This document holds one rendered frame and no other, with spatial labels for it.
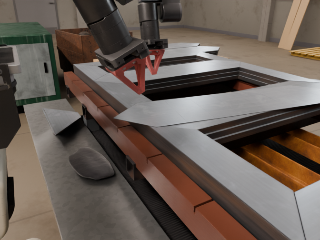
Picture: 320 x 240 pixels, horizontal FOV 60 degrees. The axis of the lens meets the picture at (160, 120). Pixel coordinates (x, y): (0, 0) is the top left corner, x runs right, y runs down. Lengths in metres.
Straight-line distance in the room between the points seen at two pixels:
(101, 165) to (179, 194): 0.36
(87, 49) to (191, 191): 3.49
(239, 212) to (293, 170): 0.44
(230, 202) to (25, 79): 2.92
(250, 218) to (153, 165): 0.23
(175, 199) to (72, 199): 0.32
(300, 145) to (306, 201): 0.55
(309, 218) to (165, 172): 0.27
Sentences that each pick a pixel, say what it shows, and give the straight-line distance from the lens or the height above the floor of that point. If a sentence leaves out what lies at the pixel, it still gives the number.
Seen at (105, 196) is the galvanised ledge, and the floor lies 0.68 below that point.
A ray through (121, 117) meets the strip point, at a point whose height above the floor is 0.87.
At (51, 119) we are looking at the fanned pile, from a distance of 1.16.
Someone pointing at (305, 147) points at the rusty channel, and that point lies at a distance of 1.02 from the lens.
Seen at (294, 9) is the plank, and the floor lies 0.92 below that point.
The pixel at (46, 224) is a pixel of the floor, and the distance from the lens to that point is 1.76.
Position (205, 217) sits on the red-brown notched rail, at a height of 0.83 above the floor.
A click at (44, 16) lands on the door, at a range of 10.85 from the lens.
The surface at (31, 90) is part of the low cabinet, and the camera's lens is 3.26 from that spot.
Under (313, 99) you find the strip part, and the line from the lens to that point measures 0.98.
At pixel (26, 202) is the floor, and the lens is 1.96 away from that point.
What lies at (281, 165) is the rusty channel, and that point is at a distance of 0.91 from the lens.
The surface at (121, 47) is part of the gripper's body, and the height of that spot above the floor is 1.08.
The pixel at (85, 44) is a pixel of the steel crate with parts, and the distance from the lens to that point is 3.89.
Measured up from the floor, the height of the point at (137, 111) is 0.87.
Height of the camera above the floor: 1.15
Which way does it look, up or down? 24 degrees down
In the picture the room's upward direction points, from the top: straight up
